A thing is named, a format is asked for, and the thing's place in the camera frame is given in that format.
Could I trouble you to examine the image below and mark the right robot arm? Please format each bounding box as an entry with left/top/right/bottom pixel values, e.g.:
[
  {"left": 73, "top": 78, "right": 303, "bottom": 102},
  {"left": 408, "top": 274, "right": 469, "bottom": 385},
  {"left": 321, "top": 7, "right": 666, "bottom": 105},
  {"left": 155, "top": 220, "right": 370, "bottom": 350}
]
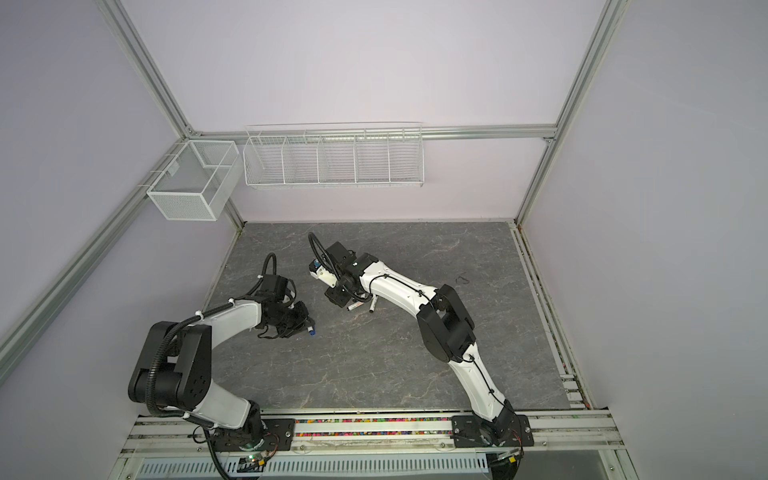
[{"left": 308, "top": 232, "right": 521, "bottom": 445}]

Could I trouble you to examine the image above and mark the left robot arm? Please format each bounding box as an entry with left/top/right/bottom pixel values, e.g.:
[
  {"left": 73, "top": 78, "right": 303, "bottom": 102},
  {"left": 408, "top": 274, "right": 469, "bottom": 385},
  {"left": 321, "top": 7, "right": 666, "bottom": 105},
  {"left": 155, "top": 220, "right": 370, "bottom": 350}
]
[{"left": 127, "top": 252, "right": 316, "bottom": 442}]

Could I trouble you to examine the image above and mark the white mesh box basket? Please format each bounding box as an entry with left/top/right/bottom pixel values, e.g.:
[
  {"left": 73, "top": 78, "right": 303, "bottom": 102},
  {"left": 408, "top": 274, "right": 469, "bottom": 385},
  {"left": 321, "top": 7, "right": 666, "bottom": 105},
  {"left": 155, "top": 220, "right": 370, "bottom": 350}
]
[{"left": 148, "top": 140, "right": 244, "bottom": 222}]

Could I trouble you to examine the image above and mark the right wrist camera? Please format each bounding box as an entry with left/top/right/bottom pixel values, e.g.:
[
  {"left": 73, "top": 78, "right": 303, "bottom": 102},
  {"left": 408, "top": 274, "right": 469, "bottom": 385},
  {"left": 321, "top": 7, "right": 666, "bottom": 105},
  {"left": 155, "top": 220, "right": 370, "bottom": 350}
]
[{"left": 308, "top": 259, "right": 338, "bottom": 288}]

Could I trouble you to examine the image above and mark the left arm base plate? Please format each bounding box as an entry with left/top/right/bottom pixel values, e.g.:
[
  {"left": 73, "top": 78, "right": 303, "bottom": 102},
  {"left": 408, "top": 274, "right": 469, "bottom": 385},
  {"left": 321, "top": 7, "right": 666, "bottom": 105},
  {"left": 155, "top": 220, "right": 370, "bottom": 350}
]
[{"left": 211, "top": 417, "right": 296, "bottom": 453}]

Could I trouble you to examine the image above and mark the white wire wall basket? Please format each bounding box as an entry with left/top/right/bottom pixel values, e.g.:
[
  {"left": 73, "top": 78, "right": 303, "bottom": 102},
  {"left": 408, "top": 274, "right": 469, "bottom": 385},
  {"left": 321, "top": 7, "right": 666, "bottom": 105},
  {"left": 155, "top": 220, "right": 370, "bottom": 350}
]
[{"left": 242, "top": 122, "right": 425, "bottom": 188}]

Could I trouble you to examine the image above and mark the white vented cable duct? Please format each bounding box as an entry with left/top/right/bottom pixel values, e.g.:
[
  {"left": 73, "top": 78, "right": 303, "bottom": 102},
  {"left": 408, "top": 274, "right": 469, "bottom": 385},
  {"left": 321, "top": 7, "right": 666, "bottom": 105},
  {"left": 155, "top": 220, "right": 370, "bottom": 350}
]
[{"left": 132, "top": 453, "right": 491, "bottom": 479}]

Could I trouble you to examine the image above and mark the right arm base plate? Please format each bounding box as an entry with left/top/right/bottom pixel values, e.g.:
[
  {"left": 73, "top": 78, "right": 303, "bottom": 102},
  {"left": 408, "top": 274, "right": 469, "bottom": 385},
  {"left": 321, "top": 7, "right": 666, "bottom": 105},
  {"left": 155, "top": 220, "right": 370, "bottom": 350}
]
[{"left": 449, "top": 413, "right": 535, "bottom": 448}]

